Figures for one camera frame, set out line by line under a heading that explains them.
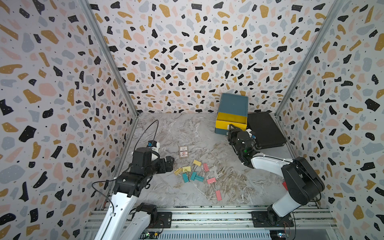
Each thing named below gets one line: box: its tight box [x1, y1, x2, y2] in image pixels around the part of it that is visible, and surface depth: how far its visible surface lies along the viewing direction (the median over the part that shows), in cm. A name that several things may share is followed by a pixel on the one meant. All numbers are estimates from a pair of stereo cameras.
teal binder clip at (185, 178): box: [182, 173, 190, 183], surface depth 89 cm
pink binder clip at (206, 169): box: [203, 163, 210, 173], surface depth 93 cm
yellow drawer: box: [215, 112, 247, 132], surface depth 91 cm
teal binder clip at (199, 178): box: [194, 175, 205, 182], surface depth 89 cm
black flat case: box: [247, 111, 287, 150], surface depth 108 cm
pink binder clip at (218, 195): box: [215, 190, 222, 201], surface depth 83 cm
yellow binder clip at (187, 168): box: [182, 166, 191, 173], surface depth 92 cm
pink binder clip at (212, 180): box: [207, 177, 217, 184], surface depth 89 cm
